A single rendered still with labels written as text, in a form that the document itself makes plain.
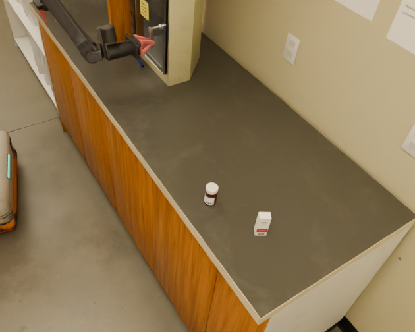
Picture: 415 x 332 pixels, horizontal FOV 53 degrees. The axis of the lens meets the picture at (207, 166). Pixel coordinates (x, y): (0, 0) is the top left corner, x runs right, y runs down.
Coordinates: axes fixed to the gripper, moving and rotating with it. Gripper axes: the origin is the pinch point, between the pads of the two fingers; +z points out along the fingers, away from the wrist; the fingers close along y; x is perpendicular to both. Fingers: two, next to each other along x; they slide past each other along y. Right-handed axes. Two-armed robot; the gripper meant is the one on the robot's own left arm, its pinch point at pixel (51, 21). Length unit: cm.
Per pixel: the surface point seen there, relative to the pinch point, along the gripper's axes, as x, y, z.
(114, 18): -9.2, 25.8, -0.6
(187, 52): -46, 42, 1
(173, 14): -46, 35, -18
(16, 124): 75, -20, 109
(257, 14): -48, 77, -10
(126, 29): -9.1, 31.6, 6.4
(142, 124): -63, 12, 16
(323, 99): -95, 77, 4
